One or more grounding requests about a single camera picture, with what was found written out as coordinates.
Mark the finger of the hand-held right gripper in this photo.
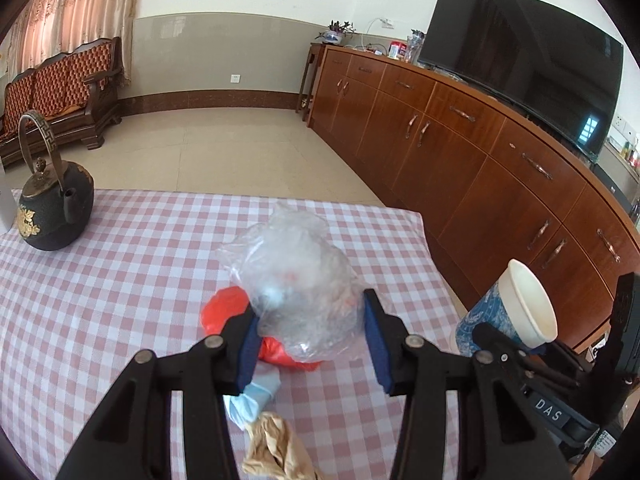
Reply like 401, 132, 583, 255
472, 322, 557, 378
592, 271, 640, 428

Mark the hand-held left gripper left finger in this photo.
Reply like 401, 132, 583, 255
55, 302, 261, 480

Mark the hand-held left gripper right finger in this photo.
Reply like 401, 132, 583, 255
362, 287, 573, 480

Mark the blue paper cup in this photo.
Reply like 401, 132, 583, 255
454, 258, 559, 358

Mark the light blue face mask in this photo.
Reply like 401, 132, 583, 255
222, 372, 282, 432

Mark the red plastic bag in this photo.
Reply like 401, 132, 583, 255
200, 284, 321, 372

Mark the clear plastic bag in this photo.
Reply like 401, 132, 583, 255
215, 202, 371, 363

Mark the beige brown cloth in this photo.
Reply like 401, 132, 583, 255
242, 411, 326, 480

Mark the pink checked tablecloth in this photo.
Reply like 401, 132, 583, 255
0, 188, 473, 480

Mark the black set-top box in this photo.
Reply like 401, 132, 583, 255
592, 162, 636, 211

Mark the wooden sideboard cabinet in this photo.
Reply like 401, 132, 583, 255
306, 42, 640, 353

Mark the black cast iron teapot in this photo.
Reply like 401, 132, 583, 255
17, 112, 96, 252

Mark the black television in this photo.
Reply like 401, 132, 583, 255
416, 0, 625, 163

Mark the white tall tin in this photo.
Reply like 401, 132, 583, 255
0, 157, 13, 236

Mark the clear plastic bottle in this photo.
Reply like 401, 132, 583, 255
406, 30, 428, 66

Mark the small potted plant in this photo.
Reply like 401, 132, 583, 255
315, 20, 357, 47

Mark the wooden sofa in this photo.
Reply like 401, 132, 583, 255
0, 36, 125, 166

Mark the pink embroidered curtain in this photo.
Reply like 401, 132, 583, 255
0, 0, 146, 86

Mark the white plug with cable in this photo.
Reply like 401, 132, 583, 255
367, 17, 394, 43

